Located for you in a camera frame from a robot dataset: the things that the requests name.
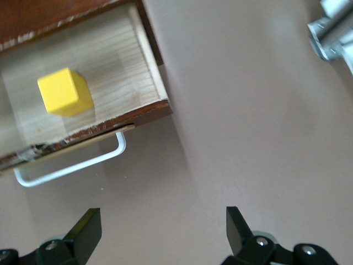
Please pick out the dark brown wooden cabinet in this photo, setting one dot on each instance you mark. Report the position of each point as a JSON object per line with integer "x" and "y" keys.
{"x": 55, "y": 13}

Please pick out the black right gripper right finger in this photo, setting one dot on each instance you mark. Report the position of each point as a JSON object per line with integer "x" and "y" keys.
{"x": 238, "y": 237}

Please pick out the large table cover sheet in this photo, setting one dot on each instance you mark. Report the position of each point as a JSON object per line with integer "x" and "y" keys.
{"x": 234, "y": 124}

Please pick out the metal table edge bracket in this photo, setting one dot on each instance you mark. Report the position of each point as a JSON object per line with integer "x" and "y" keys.
{"x": 331, "y": 36}

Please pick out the yellow cube block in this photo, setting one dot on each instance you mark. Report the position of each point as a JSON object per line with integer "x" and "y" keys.
{"x": 64, "y": 91}

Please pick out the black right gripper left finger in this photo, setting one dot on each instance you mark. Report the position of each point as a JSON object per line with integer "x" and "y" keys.
{"x": 82, "y": 237}

